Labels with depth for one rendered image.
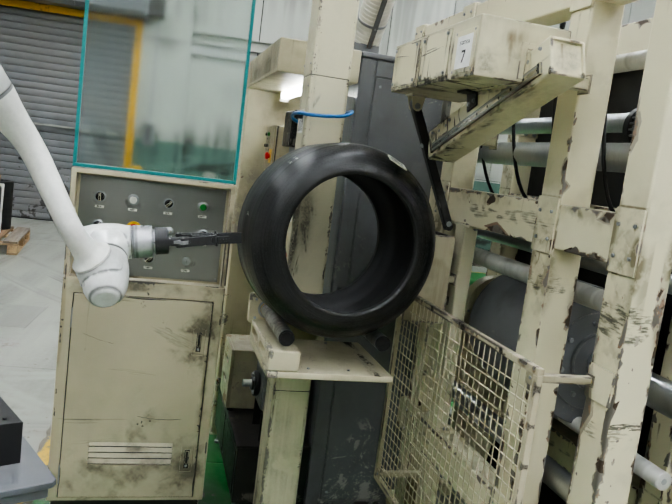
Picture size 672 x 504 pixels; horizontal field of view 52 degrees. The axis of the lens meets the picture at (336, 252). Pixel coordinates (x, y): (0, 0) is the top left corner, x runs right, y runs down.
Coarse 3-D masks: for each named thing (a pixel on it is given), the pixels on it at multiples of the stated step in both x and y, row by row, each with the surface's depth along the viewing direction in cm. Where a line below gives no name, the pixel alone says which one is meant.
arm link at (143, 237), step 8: (136, 232) 184; (144, 232) 184; (152, 232) 186; (136, 240) 183; (144, 240) 183; (152, 240) 185; (136, 248) 183; (144, 248) 184; (152, 248) 185; (136, 256) 185; (144, 256) 186; (152, 256) 187
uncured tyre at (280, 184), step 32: (288, 160) 190; (320, 160) 185; (352, 160) 187; (384, 160) 192; (256, 192) 192; (288, 192) 183; (384, 192) 219; (416, 192) 195; (256, 224) 184; (288, 224) 183; (384, 224) 222; (416, 224) 195; (256, 256) 185; (384, 256) 223; (416, 256) 197; (256, 288) 194; (288, 288) 186; (352, 288) 221; (384, 288) 220; (416, 288) 199; (288, 320) 192; (320, 320) 190; (352, 320) 193; (384, 320) 197
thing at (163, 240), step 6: (156, 228) 187; (162, 228) 187; (156, 234) 185; (162, 234) 186; (168, 234) 187; (174, 234) 193; (156, 240) 185; (162, 240) 185; (168, 240) 186; (174, 240) 186; (156, 246) 185; (162, 246) 186; (168, 246) 186; (156, 252) 187; (162, 252) 187; (168, 252) 188
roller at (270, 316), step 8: (264, 304) 220; (264, 312) 214; (272, 312) 209; (272, 320) 202; (280, 320) 200; (272, 328) 199; (280, 328) 192; (288, 328) 192; (280, 336) 189; (288, 336) 189; (288, 344) 190
